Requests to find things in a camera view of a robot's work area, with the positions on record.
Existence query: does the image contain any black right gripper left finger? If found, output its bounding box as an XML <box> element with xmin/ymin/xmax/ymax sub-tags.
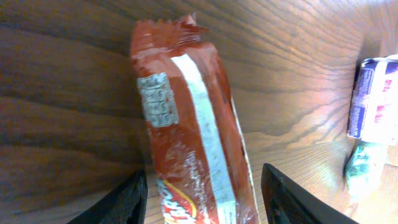
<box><xmin>68</xmin><ymin>169</ymin><xmax>148</xmax><ymax>224</ymax></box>

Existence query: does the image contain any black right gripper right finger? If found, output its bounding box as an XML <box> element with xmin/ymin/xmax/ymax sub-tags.
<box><xmin>261</xmin><ymin>163</ymin><xmax>358</xmax><ymax>224</ymax></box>

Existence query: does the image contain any purple pink pad package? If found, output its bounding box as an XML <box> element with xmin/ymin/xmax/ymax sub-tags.
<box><xmin>348</xmin><ymin>55</ymin><xmax>397</xmax><ymax>146</ymax></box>

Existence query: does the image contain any teal snack wrapper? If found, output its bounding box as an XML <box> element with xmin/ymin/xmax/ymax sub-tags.
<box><xmin>345</xmin><ymin>141</ymin><xmax>389</xmax><ymax>202</ymax></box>

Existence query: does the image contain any red orange snack bar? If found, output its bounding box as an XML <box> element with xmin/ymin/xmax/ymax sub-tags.
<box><xmin>130</xmin><ymin>14</ymin><xmax>260</xmax><ymax>224</ymax></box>

